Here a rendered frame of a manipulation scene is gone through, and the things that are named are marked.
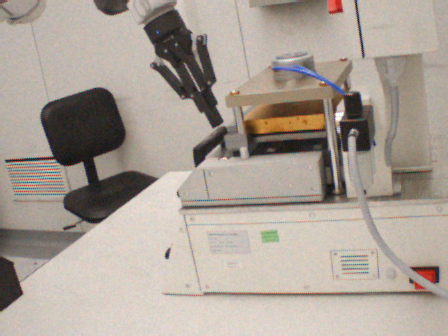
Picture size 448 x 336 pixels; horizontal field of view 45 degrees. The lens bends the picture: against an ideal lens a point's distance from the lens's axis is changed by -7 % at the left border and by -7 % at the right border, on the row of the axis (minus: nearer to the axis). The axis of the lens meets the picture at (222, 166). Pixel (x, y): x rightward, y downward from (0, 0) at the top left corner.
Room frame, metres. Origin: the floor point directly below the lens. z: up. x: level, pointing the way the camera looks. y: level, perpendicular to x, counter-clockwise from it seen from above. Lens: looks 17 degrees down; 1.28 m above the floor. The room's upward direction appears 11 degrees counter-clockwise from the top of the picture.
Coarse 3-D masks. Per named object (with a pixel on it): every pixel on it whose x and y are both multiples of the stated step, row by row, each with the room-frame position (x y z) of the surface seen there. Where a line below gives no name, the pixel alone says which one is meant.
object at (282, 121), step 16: (336, 96) 1.02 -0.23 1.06; (256, 112) 1.00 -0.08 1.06; (272, 112) 0.97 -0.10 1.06; (288, 112) 0.95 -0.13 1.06; (304, 112) 0.93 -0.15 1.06; (320, 112) 0.91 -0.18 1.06; (256, 128) 0.94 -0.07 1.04; (272, 128) 0.93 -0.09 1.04; (288, 128) 0.92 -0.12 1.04; (304, 128) 0.91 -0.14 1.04; (320, 128) 0.90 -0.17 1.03
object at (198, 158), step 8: (216, 128) 1.14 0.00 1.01; (224, 128) 1.14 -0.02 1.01; (208, 136) 1.09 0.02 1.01; (216, 136) 1.09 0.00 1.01; (200, 144) 1.04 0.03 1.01; (208, 144) 1.05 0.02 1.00; (216, 144) 1.08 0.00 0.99; (224, 144) 1.15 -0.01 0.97; (192, 152) 1.03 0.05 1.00; (200, 152) 1.02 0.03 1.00; (208, 152) 1.04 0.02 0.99; (200, 160) 1.02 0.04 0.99
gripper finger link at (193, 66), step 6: (174, 42) 1.08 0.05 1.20; (180, 42) 1.08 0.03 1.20; (180, 48) 1.08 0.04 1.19; (180, 54) 1.08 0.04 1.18; (186, 54) 1.08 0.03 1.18; (192, 54) 1.10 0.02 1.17; (186, 60) 1.08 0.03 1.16; (192, 60) 1.09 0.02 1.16; (192, 66) 1.08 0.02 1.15; (198, 66) 1.09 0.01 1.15; (192, 72) 1.08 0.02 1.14; (198, 72) 1.08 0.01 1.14; (198, 78) 1.07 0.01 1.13; (204, 78) 1.09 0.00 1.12; (198, 84) 1.08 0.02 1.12; (204, 84) 1.07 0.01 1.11; (204, 90) 1.06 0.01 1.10
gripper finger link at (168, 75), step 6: (150, 66) 1.11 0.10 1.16; (156, 66) 1.11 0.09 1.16; (162, 66) 1.11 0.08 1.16; (162, 72) 1.10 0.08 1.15; (168, 72) 1.11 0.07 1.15; (168, 78) 1.10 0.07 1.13; (174, 78) 1.11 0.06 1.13; (174, 84) 1.09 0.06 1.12; (180, 84) 1.10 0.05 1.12; (174, 90) 1.10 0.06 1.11; (180, 90) 1.09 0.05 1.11; (180, 96) 1.09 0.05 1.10; (186, 96) 1.09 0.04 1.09
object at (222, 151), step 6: (252, 144) 1.09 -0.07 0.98; (216, 150) 1.12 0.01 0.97; (222, 150) 1.11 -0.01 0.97; (228, 150) 1.00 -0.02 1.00; (210, 156) 1.09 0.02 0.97; (216, 156) 1.08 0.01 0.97; (222, 156) 1.07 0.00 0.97; (228, 156) 1.06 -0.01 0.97; (234, 156) 0.99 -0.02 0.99; (342, 168) 0.88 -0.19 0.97; (330, 174) 0.89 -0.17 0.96; (342, 174) 0.88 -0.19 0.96; (330, 180) 0.89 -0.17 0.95; (342, 180) 0.88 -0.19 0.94
